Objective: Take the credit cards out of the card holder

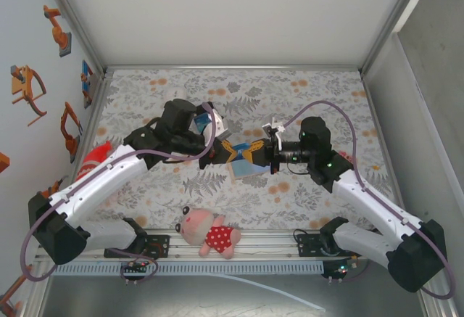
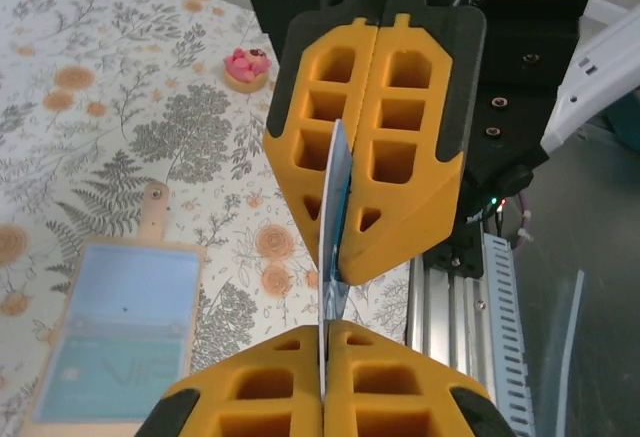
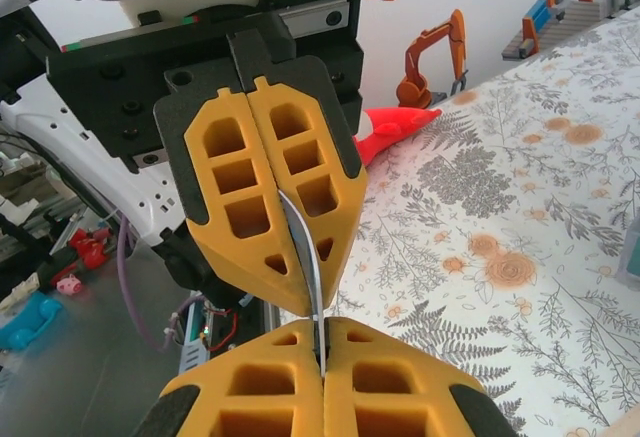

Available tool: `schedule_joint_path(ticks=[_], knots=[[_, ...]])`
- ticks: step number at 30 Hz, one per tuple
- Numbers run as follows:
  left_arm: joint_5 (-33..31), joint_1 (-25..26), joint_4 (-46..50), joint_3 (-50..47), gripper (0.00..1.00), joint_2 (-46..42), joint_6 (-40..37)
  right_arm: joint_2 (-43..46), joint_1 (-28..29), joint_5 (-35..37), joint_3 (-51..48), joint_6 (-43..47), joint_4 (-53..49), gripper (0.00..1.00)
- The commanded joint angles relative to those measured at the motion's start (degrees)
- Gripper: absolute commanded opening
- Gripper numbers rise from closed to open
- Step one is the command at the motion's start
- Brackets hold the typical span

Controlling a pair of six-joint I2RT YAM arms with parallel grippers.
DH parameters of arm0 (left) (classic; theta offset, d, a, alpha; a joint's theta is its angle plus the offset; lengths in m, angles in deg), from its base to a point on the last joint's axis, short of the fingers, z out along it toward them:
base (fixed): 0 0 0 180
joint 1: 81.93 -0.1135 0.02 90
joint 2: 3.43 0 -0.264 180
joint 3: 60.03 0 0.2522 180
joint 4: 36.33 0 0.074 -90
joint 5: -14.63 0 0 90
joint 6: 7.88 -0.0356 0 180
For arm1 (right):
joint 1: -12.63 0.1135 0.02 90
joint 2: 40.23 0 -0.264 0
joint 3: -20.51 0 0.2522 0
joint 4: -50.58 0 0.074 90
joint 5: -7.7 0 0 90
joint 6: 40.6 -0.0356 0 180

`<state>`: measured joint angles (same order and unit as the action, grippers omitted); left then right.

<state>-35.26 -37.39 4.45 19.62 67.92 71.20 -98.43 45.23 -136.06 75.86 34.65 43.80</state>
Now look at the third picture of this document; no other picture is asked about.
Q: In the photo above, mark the red toy figure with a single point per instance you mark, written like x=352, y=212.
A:
x=87, y=249

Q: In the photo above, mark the left circuit board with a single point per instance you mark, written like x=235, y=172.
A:
x=220, y=329

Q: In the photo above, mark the red plush toy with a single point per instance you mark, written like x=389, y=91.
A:
x=390, y=129

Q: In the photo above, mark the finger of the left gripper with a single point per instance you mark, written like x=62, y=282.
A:
x=200, y=157
x=330, y=157

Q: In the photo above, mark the blue orange gantry sticker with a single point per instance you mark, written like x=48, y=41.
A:
x=570, y=19

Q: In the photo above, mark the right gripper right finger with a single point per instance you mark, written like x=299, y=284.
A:
x=430, y=387

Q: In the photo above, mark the orange excavator sticker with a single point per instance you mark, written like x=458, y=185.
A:
x=417, y=82

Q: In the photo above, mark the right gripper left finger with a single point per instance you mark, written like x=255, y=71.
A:
x=215, y=387

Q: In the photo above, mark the small pink pig toy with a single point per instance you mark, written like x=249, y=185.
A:
x=69, y=284

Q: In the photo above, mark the cyan toy phone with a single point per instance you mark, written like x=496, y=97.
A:
x=30, y=324

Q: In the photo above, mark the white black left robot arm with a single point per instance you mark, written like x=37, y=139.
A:
x=75, y=147

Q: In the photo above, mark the floral table mat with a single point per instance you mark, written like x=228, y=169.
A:
x=500, y=207

